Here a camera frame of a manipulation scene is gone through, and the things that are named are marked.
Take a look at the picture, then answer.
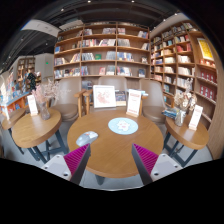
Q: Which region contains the person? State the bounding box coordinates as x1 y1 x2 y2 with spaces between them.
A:
25 68 38 93

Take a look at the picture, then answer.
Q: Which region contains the glass vase with pink flowers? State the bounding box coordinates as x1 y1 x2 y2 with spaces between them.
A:
31 79 61 121

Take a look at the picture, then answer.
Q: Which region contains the wooden side table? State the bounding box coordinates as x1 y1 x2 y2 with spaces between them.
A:
11 107 69 164
162 114 210 168

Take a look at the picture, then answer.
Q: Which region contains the red and white sign card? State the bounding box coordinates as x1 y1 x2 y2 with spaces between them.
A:
125 88 144 118

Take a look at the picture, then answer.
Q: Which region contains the book display table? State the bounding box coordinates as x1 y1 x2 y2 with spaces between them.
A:
0 71 31 121

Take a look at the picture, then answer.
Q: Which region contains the white hanging ceiling panel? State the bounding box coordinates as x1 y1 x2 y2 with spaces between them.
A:
21 19 61 38

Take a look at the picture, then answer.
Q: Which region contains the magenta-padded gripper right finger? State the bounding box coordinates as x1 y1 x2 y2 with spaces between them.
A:
131 143 184 186

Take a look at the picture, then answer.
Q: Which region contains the stack of books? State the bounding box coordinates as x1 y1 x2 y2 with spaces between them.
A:
161 107 181 120

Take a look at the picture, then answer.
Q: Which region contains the angled wooden bookshelf unit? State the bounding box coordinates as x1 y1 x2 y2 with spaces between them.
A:
149 21 224 159

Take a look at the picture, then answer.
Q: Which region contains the glass vase with dried flowers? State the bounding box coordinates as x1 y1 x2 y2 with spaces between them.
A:
173 78 198 128

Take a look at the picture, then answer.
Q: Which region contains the brown padded armchair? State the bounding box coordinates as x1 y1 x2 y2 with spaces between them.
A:
49 77 88 123
138 78 168 125
83 75 144 116

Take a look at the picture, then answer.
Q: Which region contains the grey computer mouse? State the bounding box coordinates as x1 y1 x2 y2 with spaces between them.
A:
75 130 99 148

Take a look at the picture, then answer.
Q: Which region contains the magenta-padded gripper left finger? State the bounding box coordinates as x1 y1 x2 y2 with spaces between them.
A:
41 143 92 186

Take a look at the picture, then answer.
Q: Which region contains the white framed flower picture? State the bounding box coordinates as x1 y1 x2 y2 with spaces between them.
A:
92 84 117 109

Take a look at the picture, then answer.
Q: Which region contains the round light blue mouse pad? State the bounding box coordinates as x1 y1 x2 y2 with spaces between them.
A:
107 117 139 136

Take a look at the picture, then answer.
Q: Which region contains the wide wooden bookshelf unit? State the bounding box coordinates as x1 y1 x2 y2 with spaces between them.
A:
53 21 152 83

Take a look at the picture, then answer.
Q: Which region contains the dark cover book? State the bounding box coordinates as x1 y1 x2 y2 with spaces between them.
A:
114 89 128 108

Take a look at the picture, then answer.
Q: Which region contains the distant wooden bookshelf unit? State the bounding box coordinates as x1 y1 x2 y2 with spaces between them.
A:
15 56 36 84

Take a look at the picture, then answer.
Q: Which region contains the small white sign card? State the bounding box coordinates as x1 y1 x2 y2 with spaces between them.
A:
26 94 39 117
188 104 204 131

